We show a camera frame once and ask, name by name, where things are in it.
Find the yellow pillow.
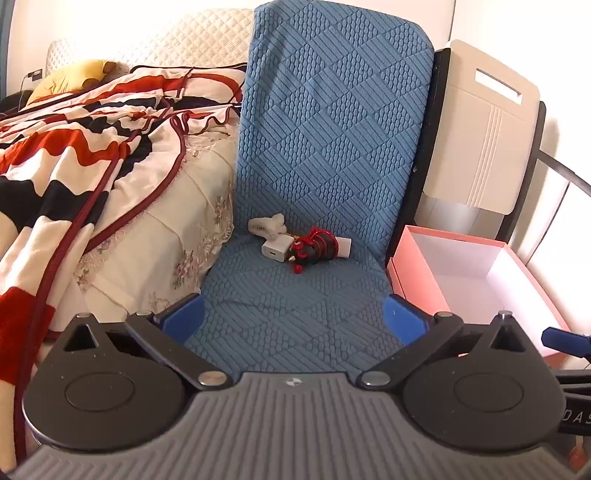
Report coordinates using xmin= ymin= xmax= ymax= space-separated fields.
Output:
xmin=27 ymin=60 xmax=130 ymax=105

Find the pink cardboard box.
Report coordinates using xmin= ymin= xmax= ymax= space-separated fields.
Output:
xmin=387 ymin=224 xmax=573 ymax=359

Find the white hair claw clip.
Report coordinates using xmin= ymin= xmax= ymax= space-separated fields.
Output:
xmin=248 ymin=213 xmax=287 ymax=240

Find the wall socket with plug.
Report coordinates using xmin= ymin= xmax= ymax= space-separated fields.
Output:
xmin=21 ymin=68 xmax=45 ymax=93

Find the cream quilted headboard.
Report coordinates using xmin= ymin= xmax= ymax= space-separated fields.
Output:
xmin=46 ymin=8 xmax=257 ymax=80

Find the red and black toy figure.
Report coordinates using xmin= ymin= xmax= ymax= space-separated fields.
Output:
xmin=288 ymin=226 xmax=339 ymax=274

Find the beige folding board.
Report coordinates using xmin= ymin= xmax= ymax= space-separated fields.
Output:
xmin=422 ymin=39 xmax=541 ymax=216

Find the black metal bar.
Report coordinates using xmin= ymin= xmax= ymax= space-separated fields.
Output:
xmin=537 ymin=151 xmax=591 ymax=197

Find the black metal frame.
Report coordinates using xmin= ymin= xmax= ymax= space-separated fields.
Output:
xmin=385 ymin=46 xmax=548 ymax=260

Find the blue textured chair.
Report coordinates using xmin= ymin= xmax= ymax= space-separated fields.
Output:
xmin=182 ymin=0 xmax=437 ymax=366

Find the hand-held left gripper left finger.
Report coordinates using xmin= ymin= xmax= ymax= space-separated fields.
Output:
xmin=62 ymin=292 xmax=232 ymax=390

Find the white charger plug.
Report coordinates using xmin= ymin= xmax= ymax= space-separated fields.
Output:
xmin=261 ymin=236 xmax=296 ymax=263

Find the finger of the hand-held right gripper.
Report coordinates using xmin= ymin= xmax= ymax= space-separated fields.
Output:
xmin=542 ymin=326 xmax=591 ymax=360

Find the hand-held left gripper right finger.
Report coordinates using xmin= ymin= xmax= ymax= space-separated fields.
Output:
xmin=357 ymin=292 xmax=533 ymax=388

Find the red black striped blanket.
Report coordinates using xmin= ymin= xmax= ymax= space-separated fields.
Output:
xmin=0 ymin=65 xmax=247 ymax=462

